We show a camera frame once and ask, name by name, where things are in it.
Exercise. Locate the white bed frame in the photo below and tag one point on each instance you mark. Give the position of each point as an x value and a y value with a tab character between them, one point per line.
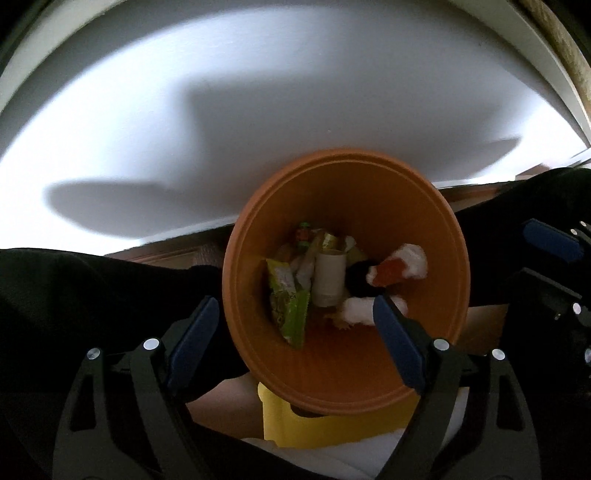
128	122

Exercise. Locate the orange plastic trash bin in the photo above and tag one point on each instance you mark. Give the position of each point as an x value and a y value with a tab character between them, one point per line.
379	204

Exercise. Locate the yellow plastic stool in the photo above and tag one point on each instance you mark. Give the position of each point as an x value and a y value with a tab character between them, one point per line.
287	429

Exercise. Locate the green snack wrapper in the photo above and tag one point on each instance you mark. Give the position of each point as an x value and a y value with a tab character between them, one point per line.
288	303

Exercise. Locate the red white carton wrapper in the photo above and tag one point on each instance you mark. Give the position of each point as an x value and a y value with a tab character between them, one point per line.
409	262

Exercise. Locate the white tissue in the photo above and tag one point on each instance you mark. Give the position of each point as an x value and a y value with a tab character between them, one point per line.
355	311

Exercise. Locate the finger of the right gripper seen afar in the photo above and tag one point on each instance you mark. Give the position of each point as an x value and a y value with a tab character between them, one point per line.
553	241

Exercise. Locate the floral yellow plush blanket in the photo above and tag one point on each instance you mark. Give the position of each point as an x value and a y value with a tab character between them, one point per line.
566	26

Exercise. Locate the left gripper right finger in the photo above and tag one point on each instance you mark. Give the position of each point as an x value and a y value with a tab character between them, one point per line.
435	375

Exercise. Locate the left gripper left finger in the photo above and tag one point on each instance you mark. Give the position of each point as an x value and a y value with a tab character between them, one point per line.
153	365

